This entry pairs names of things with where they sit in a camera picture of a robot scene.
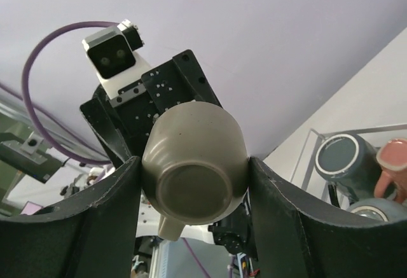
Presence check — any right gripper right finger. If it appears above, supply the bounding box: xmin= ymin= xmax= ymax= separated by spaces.
xmin=249 ymin=157 xmax=406 ymax=277

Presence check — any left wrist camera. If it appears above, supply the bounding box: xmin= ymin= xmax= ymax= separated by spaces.
xmin=82 ymin=20 xmax=152 ymax=100

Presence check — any dark grey glazed mug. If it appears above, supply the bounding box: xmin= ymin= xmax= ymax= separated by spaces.
xmin=347 ymin=198 xmax=406 ymax=222

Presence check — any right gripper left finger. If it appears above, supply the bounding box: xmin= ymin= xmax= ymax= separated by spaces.
xmin=1 ymin=156 xmax=141 ymax=277

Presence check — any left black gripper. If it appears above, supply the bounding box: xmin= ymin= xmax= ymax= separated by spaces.
xmin=80 ymin=50 xmax=221 ymax=167

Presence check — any pink coral mug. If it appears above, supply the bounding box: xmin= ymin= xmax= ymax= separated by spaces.
xmin=374 ymin=138 xmax=406 ymax=204

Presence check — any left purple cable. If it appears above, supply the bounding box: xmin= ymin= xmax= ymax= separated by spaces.
xmin=0 ymin=20 xmax=123 ymax=166

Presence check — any olive beige small mug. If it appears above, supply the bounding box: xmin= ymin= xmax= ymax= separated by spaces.
xmin=141 ymin=101 xmax=249 ymax=241

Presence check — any dark green cup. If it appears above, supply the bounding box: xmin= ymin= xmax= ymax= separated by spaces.
xmin=314 ymin=132 xmax=382 ymax=201

